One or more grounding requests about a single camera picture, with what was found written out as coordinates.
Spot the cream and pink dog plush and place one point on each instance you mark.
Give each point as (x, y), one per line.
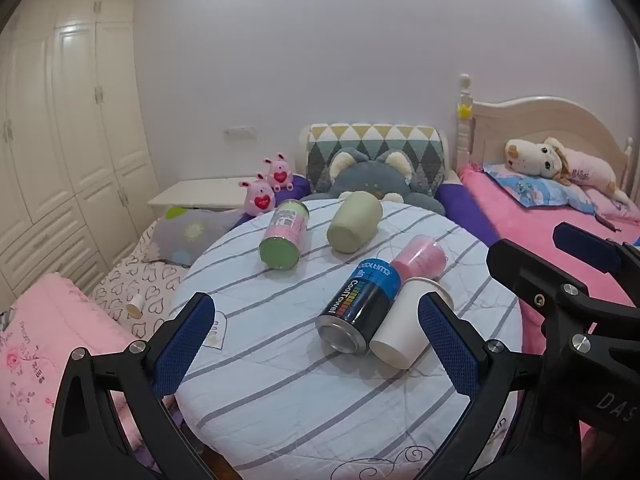
(530, 157)

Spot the small dark object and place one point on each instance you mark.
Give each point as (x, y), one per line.
(607, 223)

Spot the striped tablecloth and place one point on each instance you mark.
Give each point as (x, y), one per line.
(280, 395)

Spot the pink embroidered quilt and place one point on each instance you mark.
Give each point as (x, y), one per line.
(50, 335)

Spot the diamond pattern cushion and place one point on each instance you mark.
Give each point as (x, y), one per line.
(425, 152)

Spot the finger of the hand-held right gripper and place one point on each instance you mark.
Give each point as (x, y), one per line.
(582, 246)
(530, 280)

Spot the pink and green can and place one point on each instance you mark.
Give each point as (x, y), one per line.
(285, 232)

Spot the grey flower pillow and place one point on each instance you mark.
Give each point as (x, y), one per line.
(195, 232)

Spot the purple blanket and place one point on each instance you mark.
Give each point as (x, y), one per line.
(467, 215)

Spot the wall socket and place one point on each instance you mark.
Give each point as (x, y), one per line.
(240, 132)

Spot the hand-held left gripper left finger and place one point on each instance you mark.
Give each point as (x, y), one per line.
(184, 342)

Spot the pink rabbit plush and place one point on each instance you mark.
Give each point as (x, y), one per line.
(280, 174)
(260, 197)

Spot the white nightstand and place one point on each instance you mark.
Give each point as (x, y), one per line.
(200, 192)

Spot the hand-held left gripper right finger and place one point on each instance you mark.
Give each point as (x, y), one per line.
(451, 350)

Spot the blue and black can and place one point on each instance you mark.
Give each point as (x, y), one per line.
(357, 305)

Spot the white wardrobe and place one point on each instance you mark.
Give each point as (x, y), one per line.
(75, 135)

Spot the pink plastic cup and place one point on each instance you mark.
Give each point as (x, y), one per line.
(419, 259)

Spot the purple cushion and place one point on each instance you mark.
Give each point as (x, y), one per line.
(295, 187)

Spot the grey cat plush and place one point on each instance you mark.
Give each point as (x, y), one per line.
(352, 172)

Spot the pink bed blanket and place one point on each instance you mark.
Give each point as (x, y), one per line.
(525, 230)

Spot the white paper cup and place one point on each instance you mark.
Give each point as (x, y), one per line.
(407, 322)

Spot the green cup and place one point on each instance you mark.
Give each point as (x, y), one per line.
(354, 222)

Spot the small white cup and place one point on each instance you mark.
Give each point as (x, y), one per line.
(134, 308)

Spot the blue floral pillow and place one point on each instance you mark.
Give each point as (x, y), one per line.
(537, 190)

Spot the heart print sheet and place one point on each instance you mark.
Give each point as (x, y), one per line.
(145, 280)

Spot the cream wooden bed headboard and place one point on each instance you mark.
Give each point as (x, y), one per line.
(550, 117)

